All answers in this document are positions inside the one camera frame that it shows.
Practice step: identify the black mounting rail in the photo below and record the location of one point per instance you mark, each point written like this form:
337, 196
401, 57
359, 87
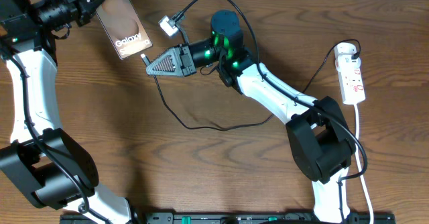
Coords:
243, 218

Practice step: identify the white power strip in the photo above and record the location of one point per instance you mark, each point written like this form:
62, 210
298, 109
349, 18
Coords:
350, 79

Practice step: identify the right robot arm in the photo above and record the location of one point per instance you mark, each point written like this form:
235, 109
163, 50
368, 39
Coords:
320, 140

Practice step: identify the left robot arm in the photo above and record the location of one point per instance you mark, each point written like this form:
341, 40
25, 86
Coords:
45, 164

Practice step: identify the white USB charger plug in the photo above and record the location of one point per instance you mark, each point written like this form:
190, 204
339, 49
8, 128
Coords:
345, 48

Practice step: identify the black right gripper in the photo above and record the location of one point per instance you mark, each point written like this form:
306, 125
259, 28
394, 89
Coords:
182, 59

